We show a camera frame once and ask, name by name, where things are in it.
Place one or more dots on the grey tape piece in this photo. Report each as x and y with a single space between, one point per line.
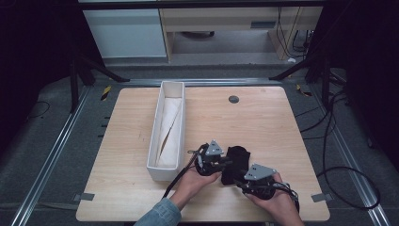
84 196
321 197

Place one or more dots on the black stand legs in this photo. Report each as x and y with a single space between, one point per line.
74 91
326 81

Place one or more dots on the white cabinet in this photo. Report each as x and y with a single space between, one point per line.
125 33

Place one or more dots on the metal floor rail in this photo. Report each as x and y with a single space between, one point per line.
50 160
351 157
204 82

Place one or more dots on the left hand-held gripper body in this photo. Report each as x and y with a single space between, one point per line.
208 161

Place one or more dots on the round grey table grommet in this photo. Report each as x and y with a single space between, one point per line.
233 99

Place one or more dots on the person's left hand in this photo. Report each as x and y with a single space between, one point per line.
191 186

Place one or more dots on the person's right hand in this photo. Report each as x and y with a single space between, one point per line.
282 207

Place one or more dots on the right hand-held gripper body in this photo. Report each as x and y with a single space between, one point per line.
260 185

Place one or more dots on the yellow black tape strip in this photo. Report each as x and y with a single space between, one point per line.
106 92
302 90

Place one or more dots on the long white box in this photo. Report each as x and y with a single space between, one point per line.
152 147

